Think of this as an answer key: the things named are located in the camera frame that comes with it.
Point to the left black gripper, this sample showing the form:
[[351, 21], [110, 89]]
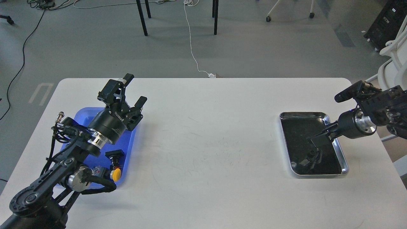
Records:
[[113, 93]]

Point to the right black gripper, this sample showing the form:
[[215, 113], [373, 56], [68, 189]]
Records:
[[345, 126]]

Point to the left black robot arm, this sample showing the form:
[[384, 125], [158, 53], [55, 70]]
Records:
[[45, 203]]

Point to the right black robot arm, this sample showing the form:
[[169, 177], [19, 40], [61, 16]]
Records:
[[375, 107]]

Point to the silver metal tray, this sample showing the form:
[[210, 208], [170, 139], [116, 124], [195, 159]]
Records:
[[308, 158]]

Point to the blue plastic tray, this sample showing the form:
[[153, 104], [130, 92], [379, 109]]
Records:
[[127, 149]]

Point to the white office chair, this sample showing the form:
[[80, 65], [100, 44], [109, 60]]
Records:
[[393, 72]]

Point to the black table leg left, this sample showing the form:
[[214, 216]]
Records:
[[140, 11]]

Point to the black table leg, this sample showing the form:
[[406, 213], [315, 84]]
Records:
[[215, 5], [140, 11]]

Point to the black equipment case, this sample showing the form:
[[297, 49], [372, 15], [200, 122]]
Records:
[[387, 24]]

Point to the white chair base wheels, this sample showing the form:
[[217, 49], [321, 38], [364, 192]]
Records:
[[280, 8]]

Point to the black table leg right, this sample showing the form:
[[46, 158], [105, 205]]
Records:
[[215, 5]]

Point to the black push button switch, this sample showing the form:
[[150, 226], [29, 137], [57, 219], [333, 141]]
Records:
[[115, 156]]

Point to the yellow push button switch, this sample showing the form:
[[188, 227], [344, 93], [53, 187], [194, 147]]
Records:
[[111, 174]]

